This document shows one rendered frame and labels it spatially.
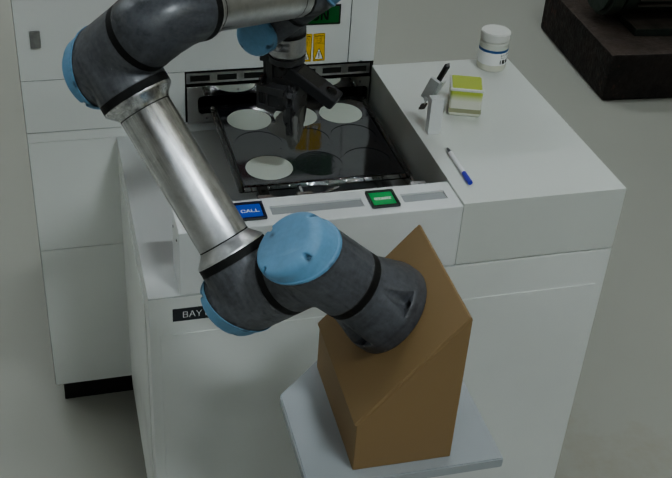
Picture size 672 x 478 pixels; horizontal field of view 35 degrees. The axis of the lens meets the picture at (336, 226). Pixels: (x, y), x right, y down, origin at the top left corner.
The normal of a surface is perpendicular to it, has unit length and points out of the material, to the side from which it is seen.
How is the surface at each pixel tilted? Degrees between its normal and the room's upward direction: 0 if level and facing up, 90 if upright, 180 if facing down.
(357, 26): 90
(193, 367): 90
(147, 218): 0
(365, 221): 90
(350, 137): 0
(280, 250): 42
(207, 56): 90
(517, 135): 0
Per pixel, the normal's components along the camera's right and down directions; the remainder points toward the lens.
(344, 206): 0.06, -0.83
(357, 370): -0.69, -0.48
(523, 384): 0.25, 0.55
